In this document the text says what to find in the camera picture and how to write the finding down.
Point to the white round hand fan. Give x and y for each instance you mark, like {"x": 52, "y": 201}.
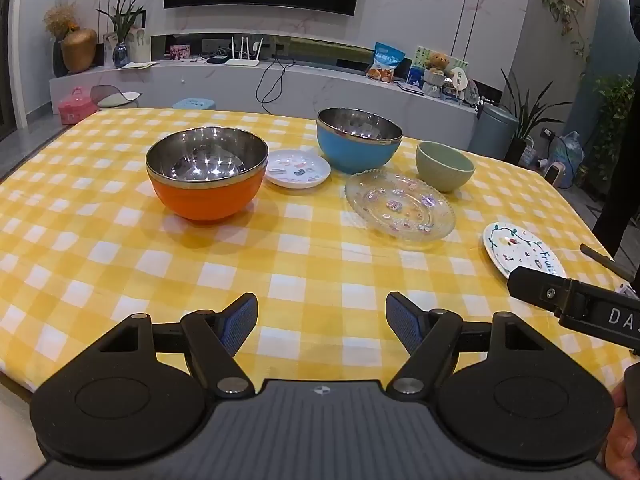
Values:
{"x": 460, "y": 80}

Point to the blue steel-lined bowl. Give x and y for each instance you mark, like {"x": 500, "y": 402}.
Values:
{"x": 357, "y": 152}

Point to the small white heater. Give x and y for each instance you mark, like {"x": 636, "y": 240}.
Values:
{"x": 554, "y": 174}

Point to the blue snack bag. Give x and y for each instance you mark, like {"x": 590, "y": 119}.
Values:
{"x": 385, "y": 62}

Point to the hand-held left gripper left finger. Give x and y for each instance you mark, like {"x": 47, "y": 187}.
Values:
{"x": 240, "y": 321}

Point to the white illustrated card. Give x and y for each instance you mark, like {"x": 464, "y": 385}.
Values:
{"x": 139, "y": 45}

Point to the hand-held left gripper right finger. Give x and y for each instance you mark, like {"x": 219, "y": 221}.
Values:
{"x": 401, "y": 322}

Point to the white router with antennas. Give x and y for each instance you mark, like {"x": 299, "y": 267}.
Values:
{"x": 242, "y": 62}

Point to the green illustrated box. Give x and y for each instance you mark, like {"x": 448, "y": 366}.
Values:
{"x": 419, "y": 62}

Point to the bushy green plant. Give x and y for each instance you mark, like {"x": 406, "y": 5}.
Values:
{"x": 612, "y": 110}

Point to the loose paper sheets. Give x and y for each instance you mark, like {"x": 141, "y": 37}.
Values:
{"x": 136, "y": 65}

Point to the white wrapped pot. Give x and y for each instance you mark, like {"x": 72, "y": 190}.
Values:
{"x": 433, "y": 84}

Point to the gold vase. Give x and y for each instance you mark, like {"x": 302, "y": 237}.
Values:
{"x": 79, "y": 50}

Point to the pale green ceramic bowl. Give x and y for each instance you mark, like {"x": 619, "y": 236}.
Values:
{"x": 442, "y": 172}

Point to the small pink photo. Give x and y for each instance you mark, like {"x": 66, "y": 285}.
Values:
{"x": 180, "y": 52}

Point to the grey trash can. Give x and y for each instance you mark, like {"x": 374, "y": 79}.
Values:
{"x": 492, "y": 130}

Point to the decorative display plate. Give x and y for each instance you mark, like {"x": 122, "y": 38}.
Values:
{"x": 472, "y": 94}

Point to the person's right hand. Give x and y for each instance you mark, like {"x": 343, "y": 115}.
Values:
{"x": 627, "y": 425}

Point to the clear glass plate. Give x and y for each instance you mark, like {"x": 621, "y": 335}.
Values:
{"x": 400, "y": 210}

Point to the long-leaf plant in black pot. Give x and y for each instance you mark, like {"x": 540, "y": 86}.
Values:
{"x": 517, "y": 150}

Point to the white plate with painted vines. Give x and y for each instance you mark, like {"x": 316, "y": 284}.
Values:
{"x": 515, "y": 250}

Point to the grey chair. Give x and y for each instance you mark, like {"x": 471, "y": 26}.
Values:
{"x": 115, "y": 97}

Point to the dark cloth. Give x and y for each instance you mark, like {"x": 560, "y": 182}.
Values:
{"x": 622, "y": 160}

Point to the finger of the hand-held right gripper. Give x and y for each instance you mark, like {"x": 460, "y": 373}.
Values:
{"x": 532, "y": 285}

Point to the pink storage box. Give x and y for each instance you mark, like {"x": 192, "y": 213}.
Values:
{"x": 77, "y": 107}

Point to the light blue stool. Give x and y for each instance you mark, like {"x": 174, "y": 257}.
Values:
{"x": 194, "y": 104}

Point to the dried flowers in dark vase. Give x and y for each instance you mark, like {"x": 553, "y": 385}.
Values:
{"x": 61, "y": 20}

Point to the small white basket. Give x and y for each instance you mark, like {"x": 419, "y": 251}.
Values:
{"x": 528, "y": 155}

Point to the hanging ivy vine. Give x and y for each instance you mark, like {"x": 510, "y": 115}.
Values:
{"x": 565, "y": 15}

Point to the dark stick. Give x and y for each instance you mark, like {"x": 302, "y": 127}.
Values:
{"x": 602, "y": 259}

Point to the blue water bottle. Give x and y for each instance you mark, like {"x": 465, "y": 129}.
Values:
{"x": 567, "y": 155}

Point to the small black box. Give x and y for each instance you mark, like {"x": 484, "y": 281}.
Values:
{"x": 217, "y": 59}

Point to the orange steel-lined bowl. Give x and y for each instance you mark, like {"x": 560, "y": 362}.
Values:
{"x": 207, "y": 195}

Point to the wall socket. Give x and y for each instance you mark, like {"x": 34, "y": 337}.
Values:
{"x": 548, "y": 134}

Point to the small white printed plate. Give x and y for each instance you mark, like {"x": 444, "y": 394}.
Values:
{"x": 297, "y": 170}

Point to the brown teddy bear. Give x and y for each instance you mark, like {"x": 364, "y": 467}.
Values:
{"x": 437, "y": 61}

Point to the yellow checked tablecloth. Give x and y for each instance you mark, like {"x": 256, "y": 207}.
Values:
{"x": 300, "y": 265}

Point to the white television console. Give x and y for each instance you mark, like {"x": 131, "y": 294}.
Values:
{"x": 330, "y": 90}

